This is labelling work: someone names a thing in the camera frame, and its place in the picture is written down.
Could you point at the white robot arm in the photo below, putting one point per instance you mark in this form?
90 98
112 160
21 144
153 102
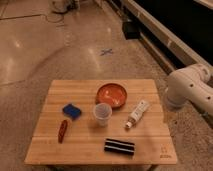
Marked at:
189 84

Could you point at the orange ceramic bowl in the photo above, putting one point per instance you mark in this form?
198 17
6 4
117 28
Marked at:
113 94

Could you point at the white tube with cap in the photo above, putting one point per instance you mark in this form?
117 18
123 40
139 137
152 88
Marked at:
137 113

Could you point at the wooden table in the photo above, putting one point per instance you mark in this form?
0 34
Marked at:
84 139

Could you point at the blue sponge block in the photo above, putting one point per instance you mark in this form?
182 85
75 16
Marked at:
71 111

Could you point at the red brown oblong object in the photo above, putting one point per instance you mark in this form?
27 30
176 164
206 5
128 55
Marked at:
62 130

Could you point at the black white striped block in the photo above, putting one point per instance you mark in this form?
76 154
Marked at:
118 146

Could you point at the black box on floor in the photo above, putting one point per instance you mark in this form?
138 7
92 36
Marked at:
130 31

